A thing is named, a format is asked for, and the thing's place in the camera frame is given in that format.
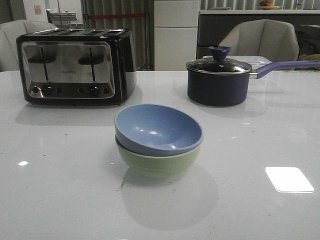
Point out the grey kitchen counter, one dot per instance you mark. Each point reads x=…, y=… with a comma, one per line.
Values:
x=215, y=25

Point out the black and silver toaster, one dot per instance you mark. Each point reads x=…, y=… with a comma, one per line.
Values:
x=74, y=67

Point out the blue bowl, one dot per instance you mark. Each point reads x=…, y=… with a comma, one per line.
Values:
x=156, y=130

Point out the fruit bowl on counter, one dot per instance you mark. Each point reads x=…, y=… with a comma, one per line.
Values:
x=267, y=5

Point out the glass pot lid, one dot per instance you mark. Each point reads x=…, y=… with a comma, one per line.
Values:
x=218, y=63

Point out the green bowl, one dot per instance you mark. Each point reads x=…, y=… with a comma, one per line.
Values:
x=158, y=166

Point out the beige chair right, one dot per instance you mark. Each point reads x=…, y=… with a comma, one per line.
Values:
x=271, y=39

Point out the beige chair left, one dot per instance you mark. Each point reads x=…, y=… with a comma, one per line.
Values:
x=9, y=32

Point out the white refrigerator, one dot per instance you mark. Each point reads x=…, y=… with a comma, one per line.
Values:
x=175, y=33

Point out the beige chair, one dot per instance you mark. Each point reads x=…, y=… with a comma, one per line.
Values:
x=9, y=32
x=271, y=39

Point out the dark blue saucepan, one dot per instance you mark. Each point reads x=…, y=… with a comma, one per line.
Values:
x=224, y=90

